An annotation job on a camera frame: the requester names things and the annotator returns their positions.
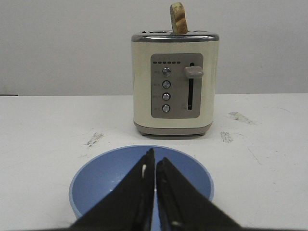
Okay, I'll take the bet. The toast slice in toaster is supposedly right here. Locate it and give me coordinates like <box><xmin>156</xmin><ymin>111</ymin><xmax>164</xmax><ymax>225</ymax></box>
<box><xmin>170</xmin><ymin>2</ymin><xmax>188</xmax><ymax>35</ymax></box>

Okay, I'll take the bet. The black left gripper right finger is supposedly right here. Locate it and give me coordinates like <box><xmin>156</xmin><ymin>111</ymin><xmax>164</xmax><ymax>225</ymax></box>
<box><xmin>156</xmin><ymin>157</ymin><xmax>244</xmax><ymax>231</ymax></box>

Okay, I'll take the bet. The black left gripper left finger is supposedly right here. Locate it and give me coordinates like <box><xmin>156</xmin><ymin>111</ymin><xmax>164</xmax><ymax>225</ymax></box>
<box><xmin>69</xmin><ymin>148</ymin><xmax>155</xmax><ymax>231</ymax></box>

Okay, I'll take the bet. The cream two-slot toaster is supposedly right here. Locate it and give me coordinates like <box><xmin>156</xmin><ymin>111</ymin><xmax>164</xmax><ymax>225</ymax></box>
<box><xmin>131</xmin><ymin>31</ymin><xmax>219</xmax><ymax>136</ymax></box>

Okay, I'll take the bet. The blue bowl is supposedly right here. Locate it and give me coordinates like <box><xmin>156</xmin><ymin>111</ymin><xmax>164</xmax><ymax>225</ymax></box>
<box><xmin>69</xmin><ymin>145</ymin><xmax>214</xmax><ymax>218</ymax></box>

